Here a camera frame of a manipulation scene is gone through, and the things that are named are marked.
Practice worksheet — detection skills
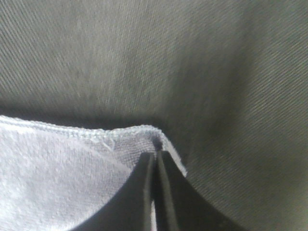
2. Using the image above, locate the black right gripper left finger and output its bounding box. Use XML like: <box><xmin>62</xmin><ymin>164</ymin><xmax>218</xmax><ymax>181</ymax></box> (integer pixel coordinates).
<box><xmin>74</xmin><ymin>153</ymin><xmax>154</xmax><ymax>231</ymax></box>

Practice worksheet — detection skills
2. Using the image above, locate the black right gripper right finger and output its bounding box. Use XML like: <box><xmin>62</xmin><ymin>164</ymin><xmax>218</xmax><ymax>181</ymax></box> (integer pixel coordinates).
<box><xmin>156</xmin><ymin>151</ymin><xmax>243</xmax><ymax>231</ymax></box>

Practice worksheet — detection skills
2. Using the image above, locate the grey-blue towel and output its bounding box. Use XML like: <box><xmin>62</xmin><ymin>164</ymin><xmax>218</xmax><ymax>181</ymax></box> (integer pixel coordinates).
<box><xmin>0</xmin><ymin>116</ymin><xmax>187</xmax><ymax>231</ymax></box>

